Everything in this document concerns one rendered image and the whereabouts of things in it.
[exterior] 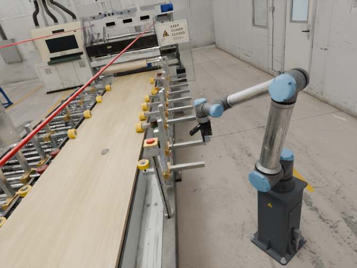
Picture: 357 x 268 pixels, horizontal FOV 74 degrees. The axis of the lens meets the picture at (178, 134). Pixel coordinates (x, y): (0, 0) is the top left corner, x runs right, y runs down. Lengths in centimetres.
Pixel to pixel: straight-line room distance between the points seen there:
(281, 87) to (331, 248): 148
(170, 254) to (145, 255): 19
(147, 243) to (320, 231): 147
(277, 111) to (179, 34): 303
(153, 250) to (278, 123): 97
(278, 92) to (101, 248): 108
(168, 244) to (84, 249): 42
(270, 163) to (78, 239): 109
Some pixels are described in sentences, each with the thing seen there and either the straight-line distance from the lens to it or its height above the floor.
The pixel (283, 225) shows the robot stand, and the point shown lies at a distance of 191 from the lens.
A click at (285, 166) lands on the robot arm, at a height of 82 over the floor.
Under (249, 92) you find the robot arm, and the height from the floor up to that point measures 127.
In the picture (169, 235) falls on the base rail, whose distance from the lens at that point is 144.
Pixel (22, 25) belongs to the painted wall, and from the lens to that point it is 1156.
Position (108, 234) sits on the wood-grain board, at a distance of 128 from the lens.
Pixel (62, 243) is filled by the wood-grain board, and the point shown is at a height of 90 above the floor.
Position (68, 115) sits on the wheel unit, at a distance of 284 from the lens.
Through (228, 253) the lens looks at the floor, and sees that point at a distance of 219.
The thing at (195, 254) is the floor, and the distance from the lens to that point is 220.
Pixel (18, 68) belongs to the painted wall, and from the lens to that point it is 1198.
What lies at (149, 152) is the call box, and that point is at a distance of 122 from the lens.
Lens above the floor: 180
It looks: 28 degrees down
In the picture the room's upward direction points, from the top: 11 degrees counter-clockwise
